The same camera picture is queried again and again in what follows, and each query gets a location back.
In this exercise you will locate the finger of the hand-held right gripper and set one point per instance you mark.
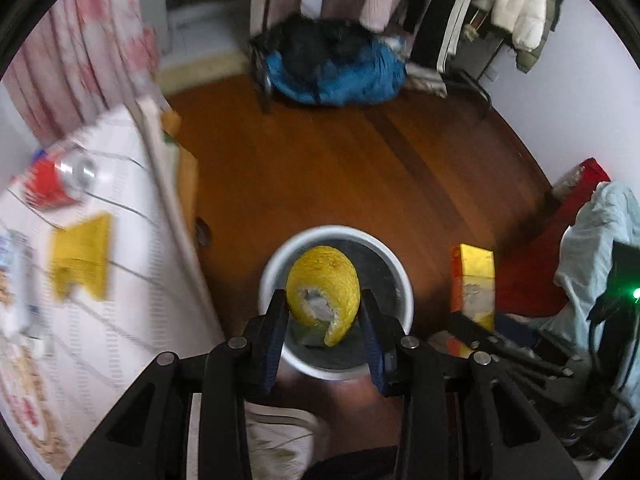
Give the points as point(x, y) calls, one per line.
point(505, 347)
point(537, 385)

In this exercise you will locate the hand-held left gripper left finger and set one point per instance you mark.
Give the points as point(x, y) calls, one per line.
point(274, 342)

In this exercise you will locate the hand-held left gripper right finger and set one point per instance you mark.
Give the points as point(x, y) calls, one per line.
point(373, 347)

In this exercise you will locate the yellow orange carton box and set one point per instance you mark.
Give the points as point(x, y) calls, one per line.
point(475, 266)

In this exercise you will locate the yellow pomelo peel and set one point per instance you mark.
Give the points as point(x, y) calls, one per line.
point(325, 270)

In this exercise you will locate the white round waste bin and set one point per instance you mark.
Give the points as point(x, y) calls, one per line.
point(320, 233)

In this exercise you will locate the light blue cloth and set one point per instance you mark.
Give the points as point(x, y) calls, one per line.
point(595, 230)

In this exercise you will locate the red cloth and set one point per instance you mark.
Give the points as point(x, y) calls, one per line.
point(530, 270)

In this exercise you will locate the person's white shoe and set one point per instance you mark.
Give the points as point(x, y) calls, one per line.
point(280, 440)

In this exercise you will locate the white patterned tablecloth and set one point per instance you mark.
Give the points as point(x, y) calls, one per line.
point(142, 280)

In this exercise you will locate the yellow sponge piece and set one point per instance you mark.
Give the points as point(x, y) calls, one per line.
point(82, 255)

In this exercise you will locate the olive green jacket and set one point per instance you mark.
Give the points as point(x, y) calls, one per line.
point(532, 57)

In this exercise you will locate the black clothes rack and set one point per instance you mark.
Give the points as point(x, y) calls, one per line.
point(475, 85)

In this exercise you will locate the blue white packet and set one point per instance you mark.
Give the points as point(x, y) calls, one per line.
point(17, 280)

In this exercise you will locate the red soda can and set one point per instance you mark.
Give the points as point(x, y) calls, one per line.
point(52, 182)

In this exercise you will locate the white puffer jacket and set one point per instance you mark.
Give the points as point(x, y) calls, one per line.
point(520, 12)

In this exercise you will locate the black clothing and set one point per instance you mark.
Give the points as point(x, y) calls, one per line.
point(320, 37)

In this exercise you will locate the black pants with white stripe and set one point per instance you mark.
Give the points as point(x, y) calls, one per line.
point(435, 20)

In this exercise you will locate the pink floral curtain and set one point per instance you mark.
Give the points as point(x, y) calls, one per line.
point(75, 60)

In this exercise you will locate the white appliance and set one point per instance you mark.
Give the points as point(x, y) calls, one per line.
point(152, 5)

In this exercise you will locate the black metal chair frame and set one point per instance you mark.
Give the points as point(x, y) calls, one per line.
point(262, 80)

